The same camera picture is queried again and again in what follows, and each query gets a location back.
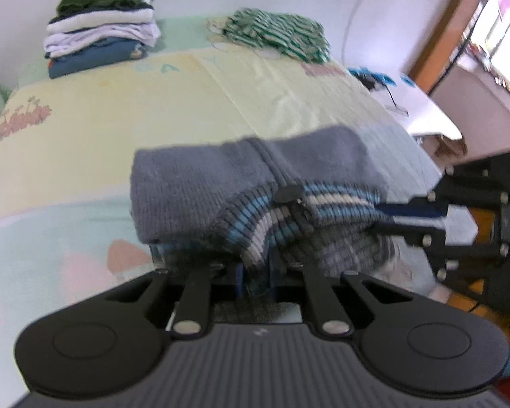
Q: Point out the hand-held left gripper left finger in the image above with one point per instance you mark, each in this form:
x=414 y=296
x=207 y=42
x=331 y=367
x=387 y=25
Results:
x=239 y=280

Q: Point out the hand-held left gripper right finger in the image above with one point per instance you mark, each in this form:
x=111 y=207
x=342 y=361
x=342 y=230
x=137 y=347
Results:
x=289 y=280

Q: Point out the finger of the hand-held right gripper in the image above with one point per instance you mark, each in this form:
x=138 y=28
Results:
x=412 y=233
x=412 y=210

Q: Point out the grey striped sweater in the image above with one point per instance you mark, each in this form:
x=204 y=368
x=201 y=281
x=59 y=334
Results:
x=187 y=187

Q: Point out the white side table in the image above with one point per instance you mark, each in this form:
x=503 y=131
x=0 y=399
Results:
x=429 y=114

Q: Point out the blue plastic tray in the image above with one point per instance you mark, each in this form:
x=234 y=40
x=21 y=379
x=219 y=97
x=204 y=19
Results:
x=369 y=72

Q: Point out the green white striped garment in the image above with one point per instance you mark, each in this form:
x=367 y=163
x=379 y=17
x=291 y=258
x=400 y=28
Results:
x=280 y=34

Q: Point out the blue folded garment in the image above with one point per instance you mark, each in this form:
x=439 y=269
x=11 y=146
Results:
x=89 y=57

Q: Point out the white garment with green stripes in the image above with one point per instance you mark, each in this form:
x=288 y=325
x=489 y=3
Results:
x=102 y=19

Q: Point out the wooden door frame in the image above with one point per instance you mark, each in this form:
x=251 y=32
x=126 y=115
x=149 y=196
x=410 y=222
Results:
x=446 y=34

